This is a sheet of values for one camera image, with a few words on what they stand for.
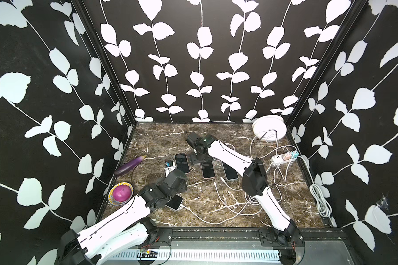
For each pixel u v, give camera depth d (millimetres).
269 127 1007
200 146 677
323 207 824
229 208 833
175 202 838
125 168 945
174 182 564
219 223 780
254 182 579
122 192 844
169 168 680
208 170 964
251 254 701
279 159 989
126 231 573
